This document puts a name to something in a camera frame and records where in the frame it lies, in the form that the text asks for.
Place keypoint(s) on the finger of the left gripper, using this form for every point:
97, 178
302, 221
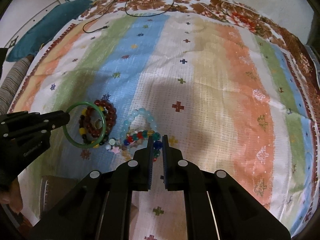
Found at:
52, 120

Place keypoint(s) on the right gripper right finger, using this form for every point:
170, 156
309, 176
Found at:
179, 174

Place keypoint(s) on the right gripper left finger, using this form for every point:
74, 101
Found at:
135, 174

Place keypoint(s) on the green jade bangle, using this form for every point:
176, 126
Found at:
91, 138

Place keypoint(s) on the metal jewelry tin box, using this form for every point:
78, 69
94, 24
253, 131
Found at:
52, 190

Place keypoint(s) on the person's left hand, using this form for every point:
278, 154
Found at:
13, 197

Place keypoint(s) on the striped grey bolster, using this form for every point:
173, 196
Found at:
13, 81

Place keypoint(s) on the teal pillow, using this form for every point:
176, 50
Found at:
45, 30

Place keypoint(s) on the striped colourful woven cloth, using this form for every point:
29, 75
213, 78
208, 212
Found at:
286, 184

